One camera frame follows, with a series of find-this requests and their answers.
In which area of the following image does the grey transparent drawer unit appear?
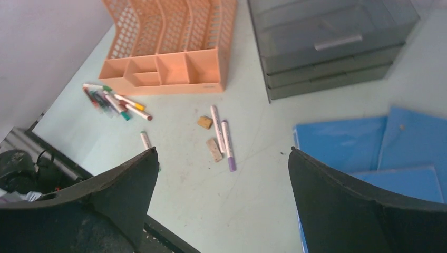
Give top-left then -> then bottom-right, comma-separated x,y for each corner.
248,0 -> 420,101

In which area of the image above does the white marker purple cap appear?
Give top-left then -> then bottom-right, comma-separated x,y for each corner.
221,120 -> 236,172

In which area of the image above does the small square cork eraser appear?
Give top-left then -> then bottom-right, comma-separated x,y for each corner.
197,116 -> 213,130

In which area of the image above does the white marker red cap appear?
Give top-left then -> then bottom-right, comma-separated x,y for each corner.
119,100 -> 153,121

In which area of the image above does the white marker yellow cap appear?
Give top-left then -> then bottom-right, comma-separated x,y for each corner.
114,94 -> 145,111

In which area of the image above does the white marker green cap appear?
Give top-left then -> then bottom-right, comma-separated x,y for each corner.
82,83 -> 113,92
140,131 -> 152,150

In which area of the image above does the red pen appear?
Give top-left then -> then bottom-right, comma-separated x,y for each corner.
83,87 -> 100,109

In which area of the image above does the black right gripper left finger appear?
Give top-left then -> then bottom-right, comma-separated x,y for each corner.
1,148 -> 159,252

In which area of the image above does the blue folder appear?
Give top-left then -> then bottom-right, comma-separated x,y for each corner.
351,165 -> 445,203
377,106 -> 446,198
293,116 -> 388,253

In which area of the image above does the white marker teal cap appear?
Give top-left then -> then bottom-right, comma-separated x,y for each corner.
103,91 -> 130,121

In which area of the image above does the dark blue pen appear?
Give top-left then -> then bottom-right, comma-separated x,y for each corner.
89,91 -> 115,116

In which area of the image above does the long beige eraser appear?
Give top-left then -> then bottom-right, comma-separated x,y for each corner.
206,138 -> 223,162

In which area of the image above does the orange plastic desk organizer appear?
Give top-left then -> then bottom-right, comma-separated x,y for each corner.
99,0 -> 238,95

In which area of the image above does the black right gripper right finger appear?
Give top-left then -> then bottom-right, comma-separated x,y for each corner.
288,148 -> 446,252

